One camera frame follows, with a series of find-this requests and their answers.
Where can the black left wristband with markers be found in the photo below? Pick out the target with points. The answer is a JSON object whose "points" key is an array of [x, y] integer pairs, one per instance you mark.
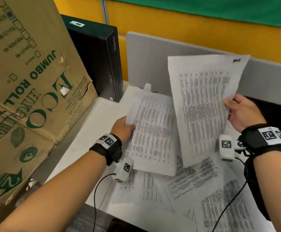
{"points": [[99, 148]]}

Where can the black computer tower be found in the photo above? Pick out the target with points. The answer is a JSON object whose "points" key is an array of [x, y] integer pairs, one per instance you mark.
{"points": [[94, 60]]}

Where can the person's right hand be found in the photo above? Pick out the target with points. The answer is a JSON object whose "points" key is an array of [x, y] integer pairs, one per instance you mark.
{"points": [[244, 113]]}

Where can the grey desk divider panel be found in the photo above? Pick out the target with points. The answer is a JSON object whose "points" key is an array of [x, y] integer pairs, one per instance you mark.
{"points": [[150, 60]]}

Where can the brown cardboard box green print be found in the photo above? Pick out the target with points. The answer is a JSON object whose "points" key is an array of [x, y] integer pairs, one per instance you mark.
{"points": [[34, 94]]}

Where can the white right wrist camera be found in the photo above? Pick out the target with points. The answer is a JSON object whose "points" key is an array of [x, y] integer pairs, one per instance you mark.
{"points": [[226, 152]]}

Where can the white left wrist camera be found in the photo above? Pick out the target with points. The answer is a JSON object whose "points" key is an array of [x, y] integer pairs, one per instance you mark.
{"points": [[122, 171]]}

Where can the single printed paper sheet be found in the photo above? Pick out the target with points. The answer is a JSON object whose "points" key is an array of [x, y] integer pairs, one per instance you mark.
{"points": [[203, 106], [152, 137]]}

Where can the person's left forearm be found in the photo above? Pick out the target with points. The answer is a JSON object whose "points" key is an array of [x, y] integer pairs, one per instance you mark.
{"points": [[58, 195]]}

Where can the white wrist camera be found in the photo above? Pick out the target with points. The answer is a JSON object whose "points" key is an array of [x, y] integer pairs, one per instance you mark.
{"points": [[226, 152], [122, 171]]}

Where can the black monitor base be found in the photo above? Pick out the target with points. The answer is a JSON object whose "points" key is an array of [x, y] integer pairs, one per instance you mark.
{"points": [[275, 111]]}

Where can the person's left hand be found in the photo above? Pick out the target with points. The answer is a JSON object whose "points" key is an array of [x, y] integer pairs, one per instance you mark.
{"points": [[122, 129]]}

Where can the pile of printed papers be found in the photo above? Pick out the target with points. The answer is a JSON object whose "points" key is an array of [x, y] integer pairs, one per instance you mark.
{"points": [[191, 186]]}

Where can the person's right forearm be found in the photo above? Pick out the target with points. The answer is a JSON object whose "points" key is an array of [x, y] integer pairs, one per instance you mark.
{"points": [[275, 190]]}

